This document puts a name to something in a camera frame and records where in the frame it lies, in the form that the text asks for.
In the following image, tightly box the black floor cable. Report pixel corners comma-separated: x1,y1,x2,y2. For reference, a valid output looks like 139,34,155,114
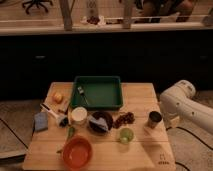
0,117,30,150
165,125,213,171

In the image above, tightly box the white cream cup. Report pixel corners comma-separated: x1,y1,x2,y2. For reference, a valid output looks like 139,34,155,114
71,107,87,125

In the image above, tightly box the orange plastic bowl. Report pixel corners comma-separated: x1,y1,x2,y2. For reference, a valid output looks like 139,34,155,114
62,136,93,170

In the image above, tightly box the plate with dark food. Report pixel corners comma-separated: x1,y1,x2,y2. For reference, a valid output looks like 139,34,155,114
81,16,106,26

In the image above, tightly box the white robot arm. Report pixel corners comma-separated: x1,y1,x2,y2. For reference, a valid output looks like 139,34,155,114
160,80,213,134

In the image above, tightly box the green chili pepper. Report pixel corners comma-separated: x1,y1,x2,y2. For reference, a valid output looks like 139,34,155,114
66,127,75,141

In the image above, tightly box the black office chair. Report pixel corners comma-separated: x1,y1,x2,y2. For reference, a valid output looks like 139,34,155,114
22,0,53,14

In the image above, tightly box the green plastic tray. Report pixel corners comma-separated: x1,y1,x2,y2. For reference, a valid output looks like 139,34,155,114
70,76,123,110

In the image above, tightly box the dark brown bowl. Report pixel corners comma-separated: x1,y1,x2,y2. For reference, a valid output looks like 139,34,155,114
88,111,113,134

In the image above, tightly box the blue cloth in bowl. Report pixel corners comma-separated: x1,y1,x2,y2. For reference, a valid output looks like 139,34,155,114
89,115,109,131

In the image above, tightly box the metal fork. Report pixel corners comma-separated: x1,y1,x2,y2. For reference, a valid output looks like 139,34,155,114
77,86,89,105

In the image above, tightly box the metal cup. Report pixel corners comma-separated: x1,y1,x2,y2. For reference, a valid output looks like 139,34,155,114
147,111,162,129

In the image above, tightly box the seated person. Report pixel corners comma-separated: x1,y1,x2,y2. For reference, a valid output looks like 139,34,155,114
134,0,193,23

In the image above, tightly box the bunch of dark grapes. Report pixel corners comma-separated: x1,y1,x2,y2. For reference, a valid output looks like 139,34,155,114
113,112,135,129

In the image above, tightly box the blue sponge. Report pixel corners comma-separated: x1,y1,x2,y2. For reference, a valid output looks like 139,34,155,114
34,112,48,132

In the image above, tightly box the black left floor cable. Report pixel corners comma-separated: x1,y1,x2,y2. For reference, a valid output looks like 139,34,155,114
0,117,30,150

